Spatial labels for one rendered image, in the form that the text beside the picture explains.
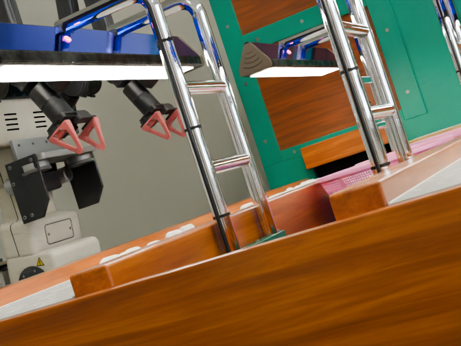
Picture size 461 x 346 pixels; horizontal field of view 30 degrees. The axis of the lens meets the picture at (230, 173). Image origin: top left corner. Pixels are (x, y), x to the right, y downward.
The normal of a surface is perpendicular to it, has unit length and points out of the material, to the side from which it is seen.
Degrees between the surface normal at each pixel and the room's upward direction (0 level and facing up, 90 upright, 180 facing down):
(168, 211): 90
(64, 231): 98
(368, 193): 90
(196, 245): 90
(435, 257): 90
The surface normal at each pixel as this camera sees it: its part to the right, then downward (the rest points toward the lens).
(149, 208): -0.40, 0.11
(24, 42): 0.57, -0.75
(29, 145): 0.86, -0.30
